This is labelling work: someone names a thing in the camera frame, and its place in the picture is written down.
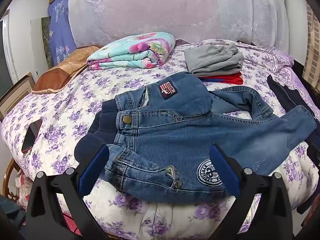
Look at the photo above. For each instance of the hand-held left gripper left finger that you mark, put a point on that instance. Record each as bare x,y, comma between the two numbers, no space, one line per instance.
93,170

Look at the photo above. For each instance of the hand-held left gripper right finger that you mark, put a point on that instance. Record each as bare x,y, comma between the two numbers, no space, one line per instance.
223,172

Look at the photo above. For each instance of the blue denim pants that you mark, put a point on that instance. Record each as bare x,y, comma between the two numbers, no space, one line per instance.
175,135

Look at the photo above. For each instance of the purple floral bedspread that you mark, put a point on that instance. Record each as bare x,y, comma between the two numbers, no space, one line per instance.
75,105

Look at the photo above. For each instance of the black phone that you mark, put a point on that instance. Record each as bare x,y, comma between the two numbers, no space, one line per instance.
31,136

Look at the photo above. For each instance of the pink floral cloth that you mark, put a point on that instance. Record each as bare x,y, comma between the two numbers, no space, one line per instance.
23,190

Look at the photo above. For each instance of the wooden chair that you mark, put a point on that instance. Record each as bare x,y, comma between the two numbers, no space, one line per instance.
10,175

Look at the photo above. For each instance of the folded red garment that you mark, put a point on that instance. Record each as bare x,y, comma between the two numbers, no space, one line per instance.
232,78

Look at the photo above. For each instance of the dark blue cloth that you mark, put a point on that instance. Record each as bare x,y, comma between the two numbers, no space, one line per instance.
11,217

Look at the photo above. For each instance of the dark garment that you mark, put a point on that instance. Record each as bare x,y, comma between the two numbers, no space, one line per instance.
287,95

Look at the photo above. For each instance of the brown pillow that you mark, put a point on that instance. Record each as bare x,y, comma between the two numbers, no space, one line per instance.
60,75

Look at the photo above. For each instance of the folded grey garment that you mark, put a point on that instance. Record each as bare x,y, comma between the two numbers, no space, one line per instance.
212,60

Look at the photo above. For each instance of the folded teal pink floral blanket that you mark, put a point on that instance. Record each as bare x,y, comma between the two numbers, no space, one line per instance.
130,52

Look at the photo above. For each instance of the marble pattern slab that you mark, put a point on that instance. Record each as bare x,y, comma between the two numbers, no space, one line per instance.
47,42

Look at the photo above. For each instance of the blue printed bedding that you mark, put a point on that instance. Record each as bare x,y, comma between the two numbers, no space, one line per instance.
60,30

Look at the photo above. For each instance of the window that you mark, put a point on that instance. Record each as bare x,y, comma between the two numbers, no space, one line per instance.
5,55

